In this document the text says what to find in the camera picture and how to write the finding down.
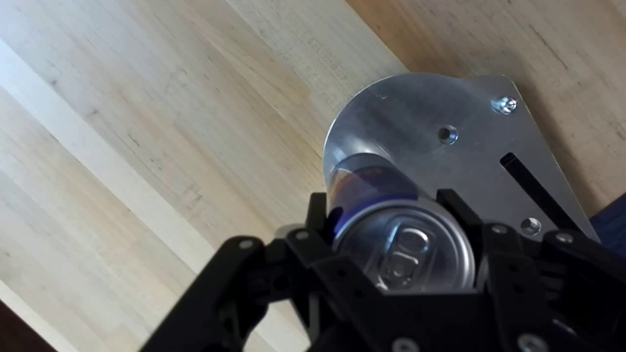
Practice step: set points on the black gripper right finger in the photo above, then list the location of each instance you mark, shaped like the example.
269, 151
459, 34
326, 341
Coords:
555, 286

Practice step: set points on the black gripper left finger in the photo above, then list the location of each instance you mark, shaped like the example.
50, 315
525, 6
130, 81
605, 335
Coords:
261, 294

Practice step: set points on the blue and silver drink can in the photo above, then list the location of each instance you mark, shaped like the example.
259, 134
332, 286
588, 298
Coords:
404, 247

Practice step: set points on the silver metal mounting plate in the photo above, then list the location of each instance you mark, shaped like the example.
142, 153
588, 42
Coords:
423, 124

